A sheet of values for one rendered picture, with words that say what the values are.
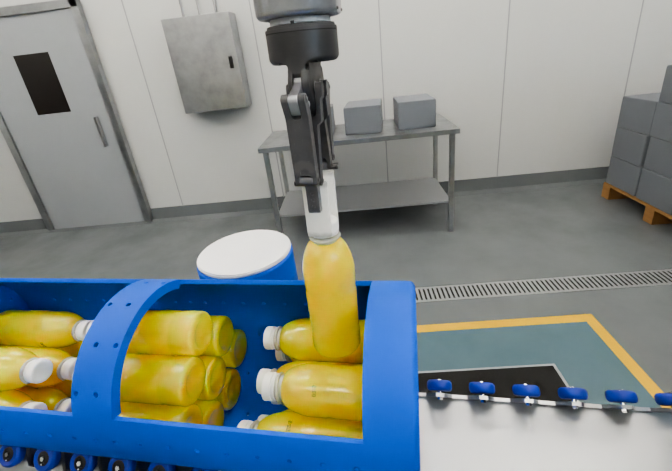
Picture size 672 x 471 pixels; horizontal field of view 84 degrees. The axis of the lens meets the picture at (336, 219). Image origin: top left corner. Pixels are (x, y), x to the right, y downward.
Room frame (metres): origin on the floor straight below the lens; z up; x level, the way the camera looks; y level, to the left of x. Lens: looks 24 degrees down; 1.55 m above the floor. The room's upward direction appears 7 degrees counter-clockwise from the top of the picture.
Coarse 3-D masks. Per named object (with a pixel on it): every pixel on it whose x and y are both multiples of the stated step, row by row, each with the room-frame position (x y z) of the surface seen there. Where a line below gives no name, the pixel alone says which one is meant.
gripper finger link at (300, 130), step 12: (300, 96) 0.37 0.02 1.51; (288, 108) 0.38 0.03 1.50; (300, 108) 0.38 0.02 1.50; (288, 120) 0.38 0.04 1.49; (300, 120) 0.38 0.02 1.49; (288, 132) 0.38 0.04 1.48; (300, 132) 0.38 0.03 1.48; (312, 132) 0.39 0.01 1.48; (300, 144) 0.38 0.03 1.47; (312, 144) 0.38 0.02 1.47; (300, 156) 0.38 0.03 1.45; (312, 156) 0.38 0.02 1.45; (300, 168) 0.38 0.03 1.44; (312, 168) 0.38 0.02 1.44
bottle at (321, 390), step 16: (304, 368) 0.40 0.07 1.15; (320, 368) 0.39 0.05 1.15; (336, 368) 0.39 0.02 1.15; (352, 368) 0.39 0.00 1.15; (288, 384) 0.38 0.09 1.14; (304, 384) 0.37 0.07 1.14; (320, 384) 0.37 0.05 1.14; (336, 384) 0.37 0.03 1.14; (352, 384) 0.36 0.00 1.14; (288, 400) 0.37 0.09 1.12; (304, 400) 0.36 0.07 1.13; (320, 400) 0.36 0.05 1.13; (336, 400) 0.35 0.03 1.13; (352, 400) 0.35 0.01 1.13; (320, 416) 0.35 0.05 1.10; (336, 416) 0.35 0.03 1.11; (352, 416) 0.34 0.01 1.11
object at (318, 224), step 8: (304, 192) 0.42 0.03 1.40; (320, 192) 0.41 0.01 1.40; (304, 200) 0.42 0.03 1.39; (328, 200) 0.41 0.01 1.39; (304, 208) 0.42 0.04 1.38; (328, 208) 0.41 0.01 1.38; (312, 216) 0.41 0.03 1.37; (320, 216) 0.41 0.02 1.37; (328, 216) 0.41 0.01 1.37; (312, 224) 0.41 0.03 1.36; (320, 224) 0.41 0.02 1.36; (328, 224) 0.41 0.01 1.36; (312, 232) 0.41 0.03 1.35; (320, 232) 0.41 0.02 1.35; (328, 232) 0.41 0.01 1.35
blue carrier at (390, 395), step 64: (128, 320) 0.45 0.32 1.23; (256, 320) 0.61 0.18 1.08; (384, 320) 0.38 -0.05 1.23; (384, 384) 0.32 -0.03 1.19; (64, 448) 0.39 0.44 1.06; (128, 448) 0.36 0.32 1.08; (192, 448) 0.33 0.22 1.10; (256, 448) 0.31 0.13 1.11; (320, 448) 0.30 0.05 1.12; (384, 448) 0.28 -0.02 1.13
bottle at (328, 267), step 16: (320, 240) 0.42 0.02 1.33; (336, 240) 0.43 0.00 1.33; (304, 256) 0.43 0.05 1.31; (320, 256) 0.41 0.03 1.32; (336, 256) 0.41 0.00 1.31; (352, 256) 0.44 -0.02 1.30; (304, 272) 0.42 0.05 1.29; (320, 272) 0.41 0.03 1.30; (336, 272) 0.41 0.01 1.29; (352, 272) 0.42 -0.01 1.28; (320, 288) 0.41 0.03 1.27; (336, 288) 0.40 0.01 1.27; (352, 288) 0.42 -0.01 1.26; (320, 304) 0.41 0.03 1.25; (336, 304) 0.40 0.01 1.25; (352, 304) 0.42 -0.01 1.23; (320, 320) 0.41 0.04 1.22; (336, 320) 0.40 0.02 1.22; (352, 320) 0.41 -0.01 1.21; (320, 336) 0.41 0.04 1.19; (336, 336) 0.40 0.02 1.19; (352, 336) 0.41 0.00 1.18; (320, 352) 0.41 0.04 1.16; (336, 352) 0.40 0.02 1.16; (352, 352) 0.41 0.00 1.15
